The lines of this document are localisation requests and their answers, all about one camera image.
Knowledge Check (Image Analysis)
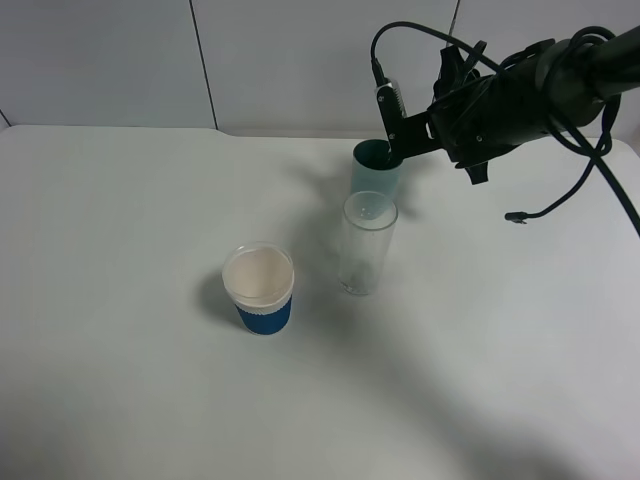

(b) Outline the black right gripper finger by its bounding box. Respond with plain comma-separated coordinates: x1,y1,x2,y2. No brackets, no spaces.
465,162,489,185

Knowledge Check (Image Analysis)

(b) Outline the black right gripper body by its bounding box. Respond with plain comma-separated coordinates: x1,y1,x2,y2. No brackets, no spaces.
428,74,538,168

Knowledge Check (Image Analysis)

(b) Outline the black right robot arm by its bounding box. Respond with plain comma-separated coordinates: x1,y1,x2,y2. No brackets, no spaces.
429,27,639,171

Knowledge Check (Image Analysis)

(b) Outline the teal plastic cup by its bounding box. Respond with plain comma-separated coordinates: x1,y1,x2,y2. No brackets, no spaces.
350,139,402,199

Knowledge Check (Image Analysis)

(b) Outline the blue and white paper cup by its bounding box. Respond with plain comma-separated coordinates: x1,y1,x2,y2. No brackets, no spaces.
221,242,295,335

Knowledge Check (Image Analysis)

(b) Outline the tall clear glass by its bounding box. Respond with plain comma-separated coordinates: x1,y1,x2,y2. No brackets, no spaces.
338,191,398,295

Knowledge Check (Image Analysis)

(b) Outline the black cable with plug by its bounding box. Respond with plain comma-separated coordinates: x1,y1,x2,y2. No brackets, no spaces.
370,21,640,234

